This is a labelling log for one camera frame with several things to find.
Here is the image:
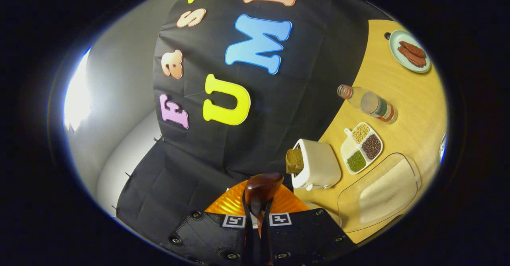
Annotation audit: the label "red meat slice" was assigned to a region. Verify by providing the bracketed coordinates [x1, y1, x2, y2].
[399, 41, 427, 58]
[397, 46, 427, 68]

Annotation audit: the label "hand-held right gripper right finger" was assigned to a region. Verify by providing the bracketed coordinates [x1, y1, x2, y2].
[260, 184, 357, 266]

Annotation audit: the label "dark red beans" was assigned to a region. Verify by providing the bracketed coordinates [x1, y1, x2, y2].
[361, 134, 382, 160]

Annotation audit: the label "white toaster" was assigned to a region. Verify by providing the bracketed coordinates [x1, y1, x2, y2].
[292, 139, 342, 191]

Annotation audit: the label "black backdrop cloth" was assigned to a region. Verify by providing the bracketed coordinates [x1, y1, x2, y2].
[116, 0, 395, 244]

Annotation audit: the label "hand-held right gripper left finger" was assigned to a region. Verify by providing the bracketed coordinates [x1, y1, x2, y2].
[159, 180, 256, 266]

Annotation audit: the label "clear plastic rice container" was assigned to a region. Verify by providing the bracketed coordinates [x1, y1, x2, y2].
[337, 153, 422, 233]

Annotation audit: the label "yellow soybeans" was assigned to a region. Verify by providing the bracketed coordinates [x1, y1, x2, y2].
[353, 124, 370, 144]

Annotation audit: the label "light green plate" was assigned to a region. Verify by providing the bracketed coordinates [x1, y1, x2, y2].
[389, 30, 432, 74]

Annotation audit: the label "white divided bean dish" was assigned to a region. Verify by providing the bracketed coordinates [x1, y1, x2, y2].
[340, 122, 384, 175]

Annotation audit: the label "green mung beans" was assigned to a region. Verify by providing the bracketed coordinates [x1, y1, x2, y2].
[347, 151, 367, 172]

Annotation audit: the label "clear plastic water bottle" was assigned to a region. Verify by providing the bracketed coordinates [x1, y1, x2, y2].
[337, 84, 398, 124]

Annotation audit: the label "brown wooden spoon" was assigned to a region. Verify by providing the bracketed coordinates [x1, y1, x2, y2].
[244, 172, 284, 239]

